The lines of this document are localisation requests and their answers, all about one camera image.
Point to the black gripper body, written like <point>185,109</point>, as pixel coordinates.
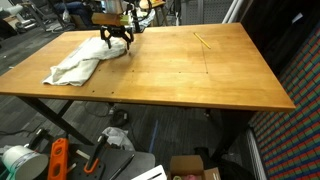
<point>108,31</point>

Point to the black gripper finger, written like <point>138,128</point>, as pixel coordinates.
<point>128,44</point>
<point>108,41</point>

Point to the white towel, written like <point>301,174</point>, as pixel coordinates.
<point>80,64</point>

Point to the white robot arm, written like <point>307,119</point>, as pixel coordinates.
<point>114,7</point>

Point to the crumpled white cloth pile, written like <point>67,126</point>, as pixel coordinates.
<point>145,18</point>

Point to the small round wooden table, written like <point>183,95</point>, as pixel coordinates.
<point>155,4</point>

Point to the yellow pencil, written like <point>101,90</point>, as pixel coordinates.
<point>202,40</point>

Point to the orange black clamp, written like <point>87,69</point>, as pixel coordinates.
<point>94,158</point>

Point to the black pen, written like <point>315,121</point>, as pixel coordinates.
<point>122,167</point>

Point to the orange level tool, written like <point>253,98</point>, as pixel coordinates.
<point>58,160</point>

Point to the cardboard box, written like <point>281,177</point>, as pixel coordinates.
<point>190,167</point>

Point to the black camera stand pole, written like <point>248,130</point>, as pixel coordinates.
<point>138,28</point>

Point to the black table leg frame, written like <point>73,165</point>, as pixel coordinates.
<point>56,118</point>

